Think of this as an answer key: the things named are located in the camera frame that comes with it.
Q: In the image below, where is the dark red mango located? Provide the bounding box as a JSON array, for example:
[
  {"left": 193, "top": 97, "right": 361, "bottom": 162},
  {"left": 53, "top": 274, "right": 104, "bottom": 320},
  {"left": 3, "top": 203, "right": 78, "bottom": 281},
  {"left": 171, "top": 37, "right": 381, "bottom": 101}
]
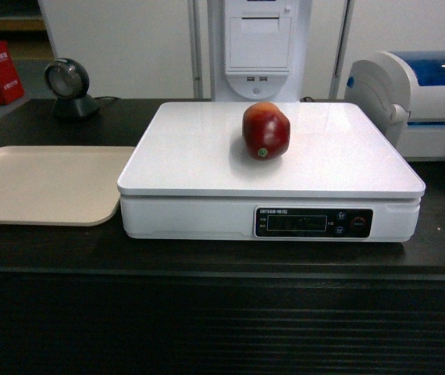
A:
[{"left": 242, "top": 102, "right": 291, "bottom": 161}]

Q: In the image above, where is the white electronic scale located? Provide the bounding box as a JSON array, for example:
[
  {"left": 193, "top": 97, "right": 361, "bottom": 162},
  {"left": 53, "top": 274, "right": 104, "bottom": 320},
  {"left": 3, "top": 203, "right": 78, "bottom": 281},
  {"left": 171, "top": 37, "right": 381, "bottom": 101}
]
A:
[{"left": 118, "top": 102, "right": 425, "bottom": 242}]

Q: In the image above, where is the white checkout kiosk terminal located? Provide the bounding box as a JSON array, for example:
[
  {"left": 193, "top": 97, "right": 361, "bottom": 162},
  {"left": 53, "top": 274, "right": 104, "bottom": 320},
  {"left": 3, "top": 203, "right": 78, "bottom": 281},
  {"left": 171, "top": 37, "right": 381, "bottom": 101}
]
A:
[{"left": 207, "top": 0, "right": 312, "bottom": 102}]

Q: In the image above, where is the black checkout counter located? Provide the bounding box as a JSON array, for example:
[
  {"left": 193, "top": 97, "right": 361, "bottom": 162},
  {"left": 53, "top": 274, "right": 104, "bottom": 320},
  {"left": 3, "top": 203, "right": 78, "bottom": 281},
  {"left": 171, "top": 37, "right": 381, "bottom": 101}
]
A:
[{"left": 0, "top": 98, "right": 445, "bottom": 375}]

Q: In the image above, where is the black barcode scanner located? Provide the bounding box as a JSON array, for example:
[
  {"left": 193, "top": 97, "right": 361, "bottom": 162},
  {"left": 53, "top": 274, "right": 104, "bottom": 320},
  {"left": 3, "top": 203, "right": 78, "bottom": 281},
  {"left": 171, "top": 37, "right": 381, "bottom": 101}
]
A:
[{"left": 44, "top": 58, "right": 100, "bottom": 122}]

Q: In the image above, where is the beige plastic tray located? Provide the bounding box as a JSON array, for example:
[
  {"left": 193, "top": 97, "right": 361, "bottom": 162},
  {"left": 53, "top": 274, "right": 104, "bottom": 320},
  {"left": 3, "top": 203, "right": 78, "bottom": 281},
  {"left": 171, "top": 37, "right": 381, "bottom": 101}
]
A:
[{"left": 0, "top": 146, "right": 133, "bottom": 227}]

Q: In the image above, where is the white blue label printer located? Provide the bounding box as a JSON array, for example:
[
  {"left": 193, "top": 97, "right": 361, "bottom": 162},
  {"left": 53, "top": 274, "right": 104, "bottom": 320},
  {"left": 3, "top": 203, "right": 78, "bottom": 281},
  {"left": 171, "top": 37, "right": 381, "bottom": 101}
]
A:
[{"left": 344, "top": 51, "right": 445, "bottom": 161}]

